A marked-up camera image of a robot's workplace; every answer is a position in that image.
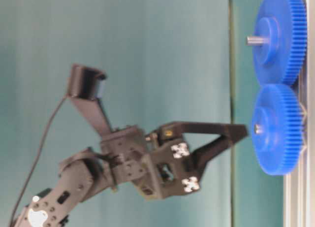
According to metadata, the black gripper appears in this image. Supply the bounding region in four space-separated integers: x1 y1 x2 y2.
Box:
100 122 248 199

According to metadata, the small blue plastic gear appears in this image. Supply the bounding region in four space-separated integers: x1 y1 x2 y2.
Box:
252 84 303 176

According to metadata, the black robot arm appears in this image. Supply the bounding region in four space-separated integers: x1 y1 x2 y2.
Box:
11 122 248 227

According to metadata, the steel shaft for small gear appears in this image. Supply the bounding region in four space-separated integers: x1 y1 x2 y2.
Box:
253 124 263 134

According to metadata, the steel shaft in large gear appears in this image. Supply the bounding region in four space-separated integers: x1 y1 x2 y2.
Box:
246 36 269 46

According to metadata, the large blue plastic gear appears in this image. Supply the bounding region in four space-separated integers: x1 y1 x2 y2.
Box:
252 0 308 86

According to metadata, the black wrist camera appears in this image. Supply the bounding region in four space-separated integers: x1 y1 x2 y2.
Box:
67 64 107 100

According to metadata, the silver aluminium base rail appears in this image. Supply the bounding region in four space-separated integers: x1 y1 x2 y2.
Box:
283 0 315 227

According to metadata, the black camera cable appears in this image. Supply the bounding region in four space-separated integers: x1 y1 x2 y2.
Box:
7 94 71 227

